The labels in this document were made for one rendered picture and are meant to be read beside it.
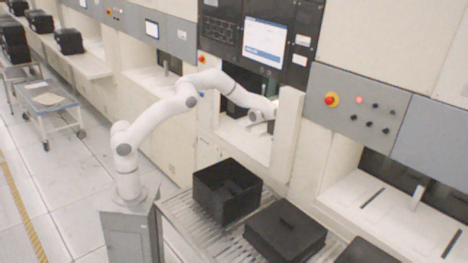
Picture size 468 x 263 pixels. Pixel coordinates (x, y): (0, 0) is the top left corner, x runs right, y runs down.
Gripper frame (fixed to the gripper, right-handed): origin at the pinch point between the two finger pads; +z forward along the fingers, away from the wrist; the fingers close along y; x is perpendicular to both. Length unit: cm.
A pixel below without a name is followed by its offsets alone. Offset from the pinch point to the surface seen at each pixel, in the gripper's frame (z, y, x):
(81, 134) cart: -60, -232, -112
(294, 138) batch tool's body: -27.6, 26.2, -2.4
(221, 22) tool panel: -24, -38, 42
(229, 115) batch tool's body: 0, -52, -30
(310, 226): -42, 53, -32
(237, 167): -41, 1, -30
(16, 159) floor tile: -127, -231, -119
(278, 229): -55, 45, -32
